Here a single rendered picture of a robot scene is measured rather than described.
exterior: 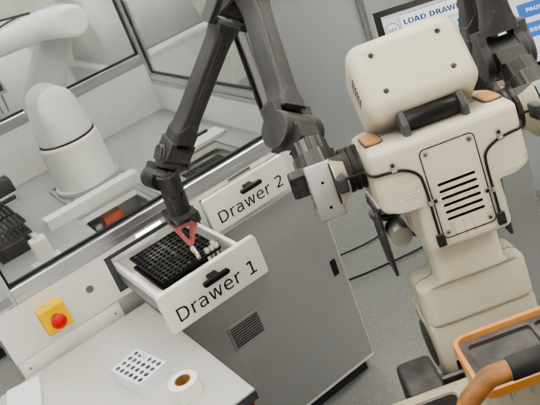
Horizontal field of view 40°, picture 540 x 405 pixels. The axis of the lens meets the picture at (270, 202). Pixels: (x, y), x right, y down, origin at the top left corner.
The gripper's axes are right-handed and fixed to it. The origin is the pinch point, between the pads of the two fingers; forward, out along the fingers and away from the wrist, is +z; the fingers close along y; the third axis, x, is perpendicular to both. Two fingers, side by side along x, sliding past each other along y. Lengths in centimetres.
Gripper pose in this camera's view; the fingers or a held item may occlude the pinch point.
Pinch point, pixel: (190, 242)
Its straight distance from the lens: 191.4
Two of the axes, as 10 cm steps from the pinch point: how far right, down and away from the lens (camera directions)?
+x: 8.4, -4.2, 3.5
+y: 4.8, 2.6, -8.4
